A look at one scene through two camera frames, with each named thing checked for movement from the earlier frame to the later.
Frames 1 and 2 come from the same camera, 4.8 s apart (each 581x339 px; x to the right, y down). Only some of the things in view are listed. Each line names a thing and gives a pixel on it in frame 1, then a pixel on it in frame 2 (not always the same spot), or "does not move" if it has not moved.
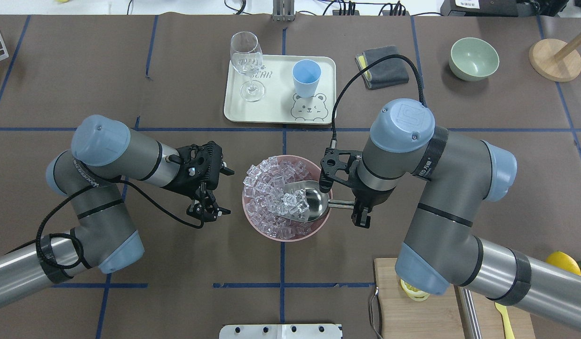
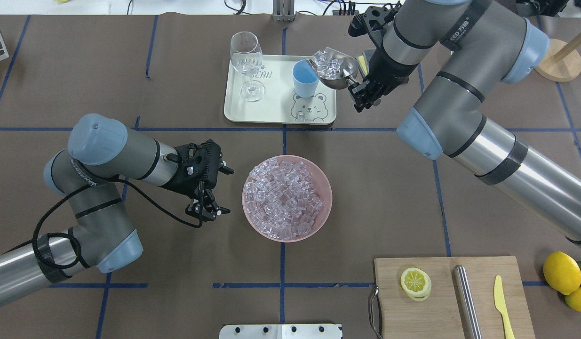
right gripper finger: [360, 217] -> [357, 91]
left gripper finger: [208, 214] does not move
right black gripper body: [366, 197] -> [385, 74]
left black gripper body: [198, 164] does not move
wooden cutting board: [440, 316] does not move
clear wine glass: [247, 57] does not move
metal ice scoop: [305, 200] -> [349, 67]
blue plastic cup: [306, 73] does not move
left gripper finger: [226, 170] does not move
